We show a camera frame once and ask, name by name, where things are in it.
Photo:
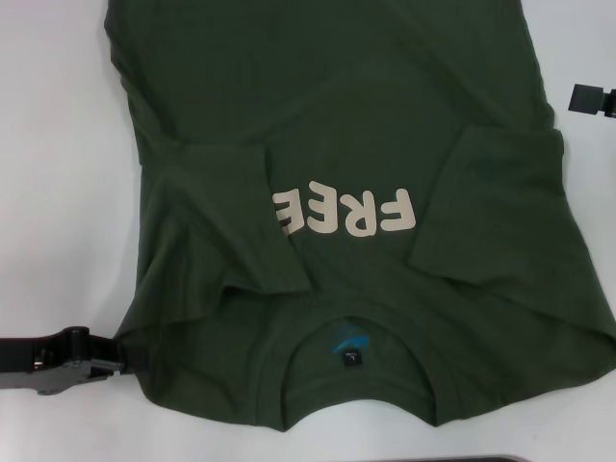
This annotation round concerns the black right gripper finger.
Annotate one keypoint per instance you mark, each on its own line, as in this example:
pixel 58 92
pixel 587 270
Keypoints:
pixel 589 98

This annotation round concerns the dark green printed t-shirt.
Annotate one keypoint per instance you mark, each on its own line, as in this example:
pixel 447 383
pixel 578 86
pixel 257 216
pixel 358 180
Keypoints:
pixel 337 120

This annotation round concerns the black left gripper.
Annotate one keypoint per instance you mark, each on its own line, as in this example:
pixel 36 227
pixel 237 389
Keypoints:
pixel 38 361

